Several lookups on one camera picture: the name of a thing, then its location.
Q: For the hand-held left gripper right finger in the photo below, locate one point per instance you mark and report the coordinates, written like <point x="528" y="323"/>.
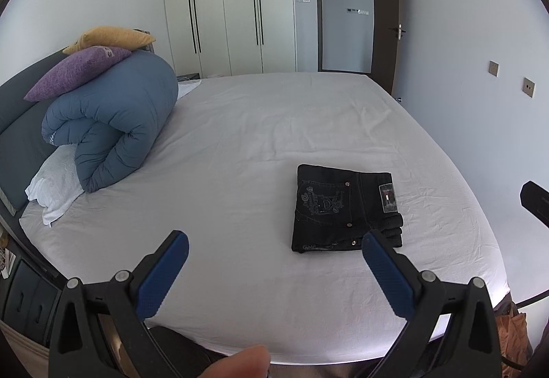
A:
<point x="388" y="270"/>

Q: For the grey headboard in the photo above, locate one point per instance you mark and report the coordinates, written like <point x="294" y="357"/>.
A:
<point x="17" y="137"/>

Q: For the white textured blanket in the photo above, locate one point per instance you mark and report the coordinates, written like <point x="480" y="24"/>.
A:
<point x="55" y="185"/>

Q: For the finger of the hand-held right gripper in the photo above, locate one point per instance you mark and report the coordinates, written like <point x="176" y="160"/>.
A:
<point x="536" y="202"/>

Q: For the dark brown door frame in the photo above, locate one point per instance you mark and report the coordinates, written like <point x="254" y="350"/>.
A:
<point x="316" y="9"/>

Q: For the cream wardrobe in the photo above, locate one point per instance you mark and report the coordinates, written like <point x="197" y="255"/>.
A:
<point x="231" y="17"/>

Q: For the white bed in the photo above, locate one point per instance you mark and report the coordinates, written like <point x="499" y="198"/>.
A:
<point x="257" y="137"/>

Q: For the yellow pillow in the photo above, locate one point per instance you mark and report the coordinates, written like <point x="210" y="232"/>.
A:
<point x="111" y="37"/>

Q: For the white cloth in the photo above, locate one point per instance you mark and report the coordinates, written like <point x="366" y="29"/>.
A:
<point x="186" y="88"/>

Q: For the dark nightstand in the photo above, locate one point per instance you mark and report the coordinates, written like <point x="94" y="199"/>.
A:
<point x="188" y="76"/>

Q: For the wall socket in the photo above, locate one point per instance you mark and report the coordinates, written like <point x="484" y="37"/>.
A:
<point x="528" y="87"/>
<point x="493" y="68"/>

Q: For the dark drawer cabinet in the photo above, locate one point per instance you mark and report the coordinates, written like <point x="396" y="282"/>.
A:
<point x="25" y="300"/>

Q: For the black pants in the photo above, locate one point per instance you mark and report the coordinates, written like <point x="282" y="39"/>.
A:
<point x="326" y="206"/>

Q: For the orange cloth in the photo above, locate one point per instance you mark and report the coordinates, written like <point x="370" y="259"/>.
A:
<point x="512" y="339"/>

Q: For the blue duvet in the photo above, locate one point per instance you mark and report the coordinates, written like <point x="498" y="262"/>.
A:
<point x="116" y="116"/>

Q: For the small wall control panel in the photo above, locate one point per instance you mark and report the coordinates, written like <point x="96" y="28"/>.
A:
<point x="358" y="11"/>

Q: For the purple pillow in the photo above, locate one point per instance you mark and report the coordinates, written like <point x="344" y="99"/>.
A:
<point x="73" y="71"/>

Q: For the person's left hand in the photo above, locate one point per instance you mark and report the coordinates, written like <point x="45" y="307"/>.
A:
<point x="236" y="365"/>

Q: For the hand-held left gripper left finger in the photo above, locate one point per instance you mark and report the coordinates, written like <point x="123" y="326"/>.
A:
<point x="165" y="270"/>

